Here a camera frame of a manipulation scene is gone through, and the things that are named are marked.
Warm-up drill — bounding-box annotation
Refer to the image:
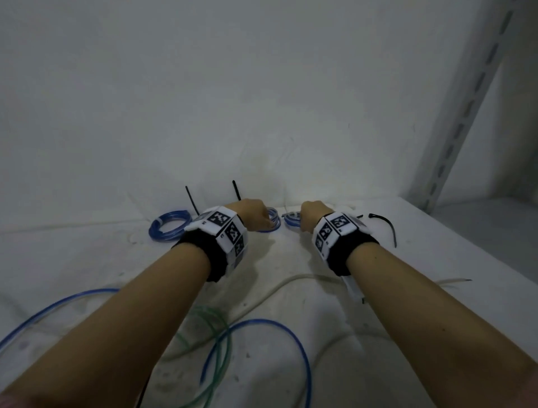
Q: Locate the person's right hand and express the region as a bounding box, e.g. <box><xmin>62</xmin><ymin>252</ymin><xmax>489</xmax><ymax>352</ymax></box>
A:
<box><xmin>299</xmin><ymin>200</ymin><xmax>336</xmax><ymax>232</ymax></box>

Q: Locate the person's left forearm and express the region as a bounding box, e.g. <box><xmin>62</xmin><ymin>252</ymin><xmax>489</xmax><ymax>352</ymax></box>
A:
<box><xmin>0</xmin><ymin>242</ymin><xmax>211</xmax><ymax>408</ymax></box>

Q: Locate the person's right forearm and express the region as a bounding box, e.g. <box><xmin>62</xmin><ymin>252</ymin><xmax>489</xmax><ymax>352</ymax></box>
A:
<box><xmin>345</xmin><ymin>243</ymin><xmax>538</xmax><ymax>408</ymax></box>

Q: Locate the grey shelf board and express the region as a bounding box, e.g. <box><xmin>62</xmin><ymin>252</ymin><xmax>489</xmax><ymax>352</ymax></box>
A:
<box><xmin>433</xmin><ymin>196</ymin><xmax>538</xmax><ymax>283</ymax></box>

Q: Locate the pink sleeve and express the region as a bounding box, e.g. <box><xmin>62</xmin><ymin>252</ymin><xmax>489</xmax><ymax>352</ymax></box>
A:
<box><xmin>514</xmin><ymin>372</ymin><xmax>538</xmax><ymax>408</ymax></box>

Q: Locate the right black marker wristband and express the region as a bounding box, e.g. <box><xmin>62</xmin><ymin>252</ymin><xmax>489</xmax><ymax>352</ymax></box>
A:
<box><xmin>312</xmin><ymin>212</ymin><xmax>381</xmax><ymax>277</ymax></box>

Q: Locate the left black marker wristband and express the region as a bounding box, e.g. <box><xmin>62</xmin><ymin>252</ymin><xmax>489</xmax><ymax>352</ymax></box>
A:
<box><xmin>172</xmin><ymin>205</ymin><xmax>249</xmax><ymax>283</ymax></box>

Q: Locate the green tube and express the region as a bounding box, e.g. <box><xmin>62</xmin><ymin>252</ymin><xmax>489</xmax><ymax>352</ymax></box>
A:
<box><xmin>166</xmin><ymin>305</ymin><xmax>233</xmax><ymax>408</ymax></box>

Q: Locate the long black cable tie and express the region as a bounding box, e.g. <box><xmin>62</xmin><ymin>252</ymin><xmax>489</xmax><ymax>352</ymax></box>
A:
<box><xmin>368</xmin><ymin>213</ymin><xmax>398</xmax><ymax>248</ymax></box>

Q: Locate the white perforated shelf upright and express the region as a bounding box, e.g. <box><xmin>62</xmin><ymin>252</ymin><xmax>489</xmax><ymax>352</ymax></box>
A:
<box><xmin>408</xmin><ymin>0</ymin><xmax>520</xmax><ymax>213</ymax></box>

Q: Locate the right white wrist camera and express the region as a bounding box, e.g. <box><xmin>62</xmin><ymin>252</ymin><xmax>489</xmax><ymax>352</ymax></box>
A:
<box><xmin>341</xmin><ymin>275</ymin><xmax>367</xmax><ymax>307</ymax></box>

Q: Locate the person's left hand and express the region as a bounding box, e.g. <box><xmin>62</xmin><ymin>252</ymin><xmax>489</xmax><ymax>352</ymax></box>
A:
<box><xmin>229</xmin><ymin>198</ymin><xmax>272</xmax><ymax>232</ymax></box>

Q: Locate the black marker wristband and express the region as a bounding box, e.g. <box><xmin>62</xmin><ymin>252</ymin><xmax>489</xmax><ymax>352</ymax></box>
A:
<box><xmin>172</xmin><ymin>205</ymin><xmax>249</xmax><ymax>283</ymax></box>
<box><xmin>312</xmin><ymin>212</ymin><xmax>381</xmax><ymax>277</ymax></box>

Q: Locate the left black camera cord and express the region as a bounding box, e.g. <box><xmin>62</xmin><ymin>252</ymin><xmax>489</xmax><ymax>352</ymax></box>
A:
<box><xmin>135</xmin><ymin>376</ymin><xmax>151</xmax><ymax>408</ymax></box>

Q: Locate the white tube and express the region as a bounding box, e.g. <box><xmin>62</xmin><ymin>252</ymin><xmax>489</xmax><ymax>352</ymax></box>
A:
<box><xmin>159</xmin><ymin>273</ymin><xmax>404</xmax><ymax>408</ymax></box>

